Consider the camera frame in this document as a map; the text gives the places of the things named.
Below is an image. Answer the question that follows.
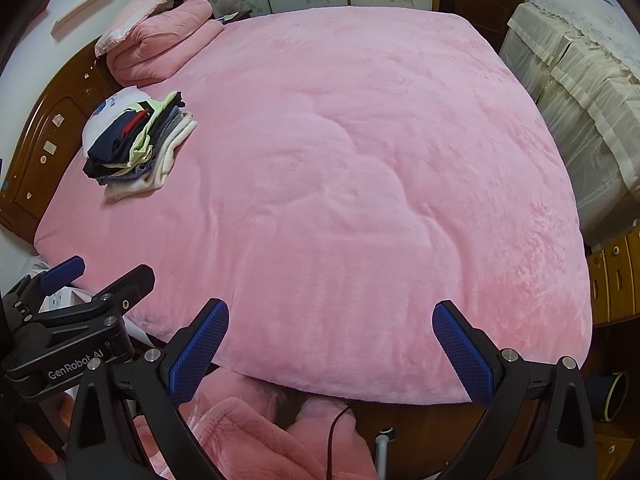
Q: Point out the person's left leg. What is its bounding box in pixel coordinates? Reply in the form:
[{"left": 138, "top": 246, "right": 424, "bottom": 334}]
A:
[{"left": 145, "top": 367, "right": 301, "bottom": 480}]

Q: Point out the white lace cover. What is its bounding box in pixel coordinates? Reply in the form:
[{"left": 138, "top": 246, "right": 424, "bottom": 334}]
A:
[{"left": 530, "top": 0, "right": 640, "bottom": 81}]

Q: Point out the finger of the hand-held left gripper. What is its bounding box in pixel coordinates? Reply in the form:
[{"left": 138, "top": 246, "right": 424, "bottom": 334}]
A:
[
  {"left": 22, "top": 263, "right": 156, "bottom": 331},
  {"left": 2, "top": 255, "right": 86, "bottom": 318}
]

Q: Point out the white power strip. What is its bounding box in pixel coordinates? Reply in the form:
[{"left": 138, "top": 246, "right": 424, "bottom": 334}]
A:
[{"left": 42, "top": 287, "right": 93, "bottom": 313}]

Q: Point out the person's right leg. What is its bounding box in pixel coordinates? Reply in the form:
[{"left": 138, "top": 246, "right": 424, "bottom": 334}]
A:
[{"left": 287, "top": 395, "right": 381, "bottom": 480}]

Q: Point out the grey metal rod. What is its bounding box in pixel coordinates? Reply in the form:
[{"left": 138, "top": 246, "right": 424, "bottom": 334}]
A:
[{"left": 375, "top": 426, "right": 397, "bottom": 480}]

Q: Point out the navy and red varsity jacket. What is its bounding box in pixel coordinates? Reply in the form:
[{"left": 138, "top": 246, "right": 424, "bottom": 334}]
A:
[{"left": 82, "top": 101, "right": 157, "bottom": 179}]

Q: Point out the stack of folded clothes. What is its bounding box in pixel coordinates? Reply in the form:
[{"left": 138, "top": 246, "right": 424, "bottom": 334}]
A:
[{"left": 82, "top": 91, "right": 198, "bottom": 202}]

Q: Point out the black cable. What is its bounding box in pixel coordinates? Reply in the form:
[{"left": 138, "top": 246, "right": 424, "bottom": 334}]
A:
[{"left": 325, "top": 405, "right": 356, "bottom": 480}]

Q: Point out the folded pink quilt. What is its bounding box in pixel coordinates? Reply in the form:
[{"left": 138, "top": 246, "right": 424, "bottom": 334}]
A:
[{"left": 106, "top": 0, "right": 225, "bottom": 86}]

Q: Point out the white printed pillow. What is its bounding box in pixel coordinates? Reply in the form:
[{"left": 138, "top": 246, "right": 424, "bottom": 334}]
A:
[{"left": 81, "top": 86, "right": 151, "bottom": 146}]

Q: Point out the wooden headboard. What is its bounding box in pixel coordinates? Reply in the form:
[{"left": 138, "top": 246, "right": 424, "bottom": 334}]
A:
[{"left": 0, "top": 35, "right": 123, "bottom": 233}]

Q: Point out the yellow wooden drawer cabinet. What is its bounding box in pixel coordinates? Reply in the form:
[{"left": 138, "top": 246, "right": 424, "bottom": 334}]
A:
[{"left": 585, "top": 227, "right": 640, "bottom": 328}]

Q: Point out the pink pillow with lace trim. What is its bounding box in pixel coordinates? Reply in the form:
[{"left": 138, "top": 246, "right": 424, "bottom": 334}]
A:
[{"left": 94, "top": 0, "right": 197, "bottom": 57}]

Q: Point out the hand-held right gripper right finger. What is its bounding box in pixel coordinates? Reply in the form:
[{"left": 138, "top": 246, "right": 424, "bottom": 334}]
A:
[{"left": 431, "top": 301, "right": 598, "bottom": 480}]

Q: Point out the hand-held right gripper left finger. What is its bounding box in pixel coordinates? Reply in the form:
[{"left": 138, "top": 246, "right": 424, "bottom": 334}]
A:
[{"left": 65, "top": 298, "right": 231, "bottom": 480}]

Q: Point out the dark round bin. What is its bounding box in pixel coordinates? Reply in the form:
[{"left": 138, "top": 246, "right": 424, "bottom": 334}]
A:
[{"left": 585, "top": 370, "right": 630, "bottom": 422}]

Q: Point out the person's leg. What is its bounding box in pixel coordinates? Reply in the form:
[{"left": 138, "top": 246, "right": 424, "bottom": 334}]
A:
[
  {"left": 287, "top": 395, "right": 381, "bottom": 480},
  {"left": 145, "top": 367, "right": 301, "bottom": 480}
]

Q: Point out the pink fleece blanket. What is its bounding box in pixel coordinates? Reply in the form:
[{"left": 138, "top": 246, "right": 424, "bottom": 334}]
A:
[{"left": 34, "top": 10, "right": 593, "bottom": 405}]

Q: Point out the wooden wall strip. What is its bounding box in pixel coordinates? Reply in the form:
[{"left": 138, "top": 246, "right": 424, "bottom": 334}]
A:
[{"left": 51, "top": 0, "right": 117, "bottom": 37}]

